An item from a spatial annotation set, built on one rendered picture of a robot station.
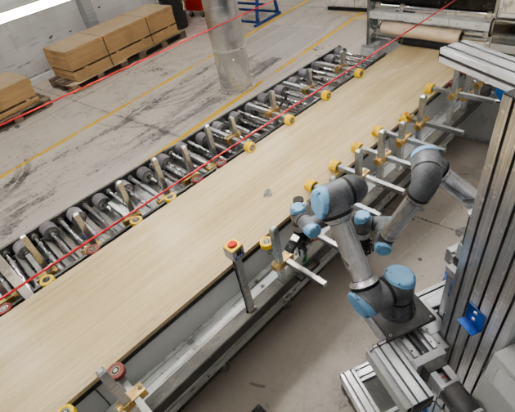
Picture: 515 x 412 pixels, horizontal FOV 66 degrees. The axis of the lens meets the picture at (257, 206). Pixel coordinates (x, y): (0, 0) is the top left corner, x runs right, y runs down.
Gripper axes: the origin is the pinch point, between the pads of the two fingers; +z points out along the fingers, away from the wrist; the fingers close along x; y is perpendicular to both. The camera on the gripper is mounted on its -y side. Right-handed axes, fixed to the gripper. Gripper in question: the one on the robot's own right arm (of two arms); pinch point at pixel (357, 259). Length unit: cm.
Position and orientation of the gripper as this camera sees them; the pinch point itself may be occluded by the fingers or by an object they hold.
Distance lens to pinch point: 226.2
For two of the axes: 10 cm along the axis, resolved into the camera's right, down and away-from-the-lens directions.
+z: 1.5, 7.4, 6.5
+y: 7.0, 3.9, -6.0
